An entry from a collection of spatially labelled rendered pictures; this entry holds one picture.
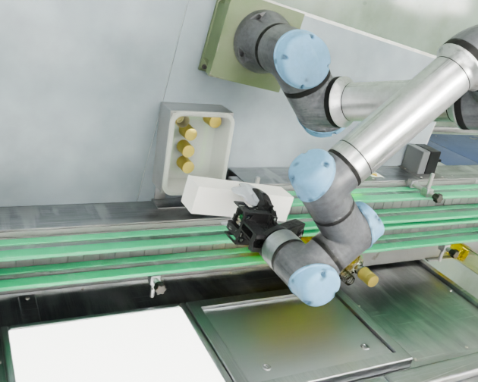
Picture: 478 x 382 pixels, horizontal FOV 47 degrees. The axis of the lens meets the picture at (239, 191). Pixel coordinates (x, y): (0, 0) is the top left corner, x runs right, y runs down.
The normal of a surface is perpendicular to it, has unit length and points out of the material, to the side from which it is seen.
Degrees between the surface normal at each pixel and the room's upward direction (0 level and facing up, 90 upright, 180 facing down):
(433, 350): 90
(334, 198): 4
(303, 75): 8
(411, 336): 91
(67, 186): 0
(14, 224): 90
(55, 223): 90
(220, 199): 0
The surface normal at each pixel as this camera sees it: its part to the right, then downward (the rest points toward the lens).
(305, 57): 0.34, 0.33
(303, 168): -0.48, -0.66
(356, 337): 0.16, -0.91
